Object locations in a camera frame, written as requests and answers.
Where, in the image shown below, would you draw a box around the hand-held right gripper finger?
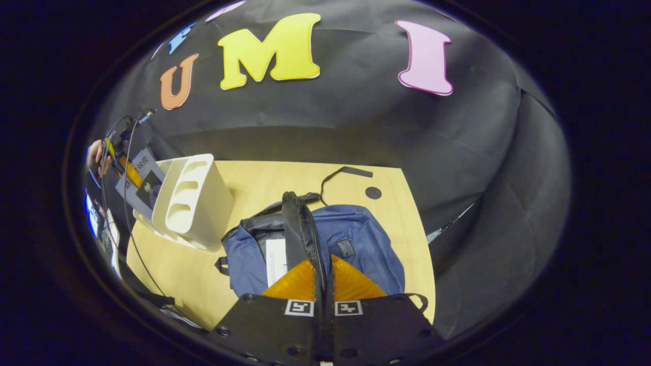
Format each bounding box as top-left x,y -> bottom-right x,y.
324,254 -> 446,366
208,259 -> 326,366

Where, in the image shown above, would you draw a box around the grey cover book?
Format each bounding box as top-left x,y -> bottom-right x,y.
115,147 -> 167,220

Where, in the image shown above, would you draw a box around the white bookshelf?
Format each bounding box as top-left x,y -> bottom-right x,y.
133,154 -> 235,252

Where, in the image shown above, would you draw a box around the blue schoolbag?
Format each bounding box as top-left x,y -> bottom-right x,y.
215,167 -> 430,313

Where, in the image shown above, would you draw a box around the blue and white printed box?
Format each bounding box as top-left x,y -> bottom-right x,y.
84,191 -> 105,239

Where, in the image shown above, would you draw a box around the white plastic tray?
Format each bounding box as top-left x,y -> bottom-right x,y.
102,208 -> 123,279

